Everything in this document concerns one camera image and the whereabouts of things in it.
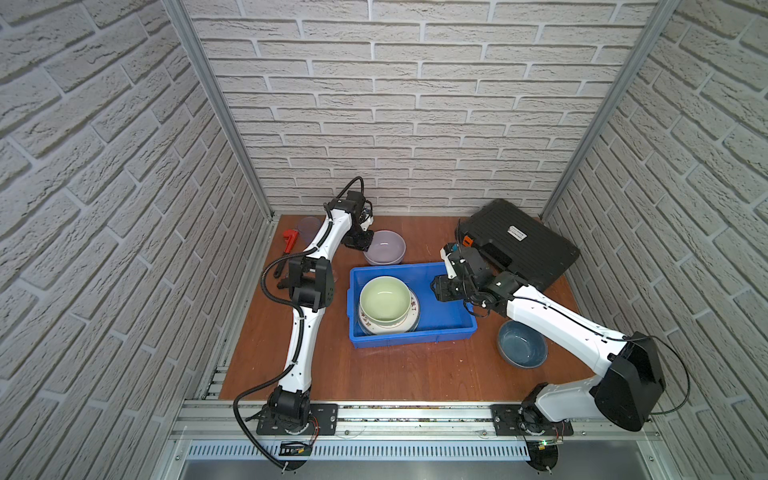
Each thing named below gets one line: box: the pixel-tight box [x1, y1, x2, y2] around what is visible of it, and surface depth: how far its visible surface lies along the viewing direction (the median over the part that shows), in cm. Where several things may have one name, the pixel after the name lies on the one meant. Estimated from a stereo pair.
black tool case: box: [455, 198, 581, 288], surface depth 105 cm
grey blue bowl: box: [497, 320, 548, 369], surface depth 85 cm
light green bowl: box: [359, 275, 411, 328], surface depth 91 cm
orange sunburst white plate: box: [358, 289, 420, 335], surface depth 88 cm
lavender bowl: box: [363, 230, 407, 266], surface depth 106 cm
